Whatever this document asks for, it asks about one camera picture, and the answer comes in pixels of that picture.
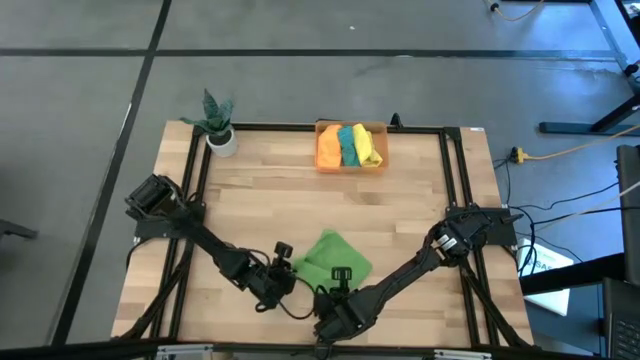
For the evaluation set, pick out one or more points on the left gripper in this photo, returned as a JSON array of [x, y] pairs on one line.
[[270, 280]]

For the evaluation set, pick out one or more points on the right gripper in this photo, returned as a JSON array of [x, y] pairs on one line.
[[340, 305]]

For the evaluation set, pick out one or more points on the green microfiber towel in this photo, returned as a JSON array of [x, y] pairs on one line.
[[332, 260]]

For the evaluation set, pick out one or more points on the orange microfiber towel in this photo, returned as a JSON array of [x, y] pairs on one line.
[[329, 150]]

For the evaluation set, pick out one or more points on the teal microfiber towel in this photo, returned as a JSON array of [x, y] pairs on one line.
[[347, 147]]

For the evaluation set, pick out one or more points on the yellow microfiber towel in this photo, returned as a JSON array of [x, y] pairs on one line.
[[366, 147]]

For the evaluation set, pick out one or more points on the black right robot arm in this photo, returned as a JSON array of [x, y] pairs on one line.
[[425, 260]]

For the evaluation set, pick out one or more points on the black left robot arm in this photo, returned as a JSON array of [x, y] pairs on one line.
[[200, 235]]

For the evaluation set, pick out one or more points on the potted plant in white pot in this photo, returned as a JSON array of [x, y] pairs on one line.
[[222, 145]]

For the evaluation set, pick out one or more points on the white cardboard box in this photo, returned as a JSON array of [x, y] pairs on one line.
[[550, 300]]

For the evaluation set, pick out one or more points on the yellow power plug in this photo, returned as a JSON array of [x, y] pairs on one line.
[[520, 155]]

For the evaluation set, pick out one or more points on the black desk bar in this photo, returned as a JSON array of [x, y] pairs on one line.
[[575, 274]]

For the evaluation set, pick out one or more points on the grey chair foot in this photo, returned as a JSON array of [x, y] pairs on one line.
[[15, 230]]

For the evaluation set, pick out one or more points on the black keyboard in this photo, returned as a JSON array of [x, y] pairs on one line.
[[625, 330]]

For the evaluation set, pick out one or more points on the black monitor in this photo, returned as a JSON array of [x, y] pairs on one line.
[[631, 215]]

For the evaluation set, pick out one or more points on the silver black front rail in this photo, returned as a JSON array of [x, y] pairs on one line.
[[320, 352]]

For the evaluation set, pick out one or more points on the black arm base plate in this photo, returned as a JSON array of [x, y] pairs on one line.
[[502, 235], [147, 231]]

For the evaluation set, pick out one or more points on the black desk leg frame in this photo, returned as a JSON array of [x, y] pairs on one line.
[[620, 45]]

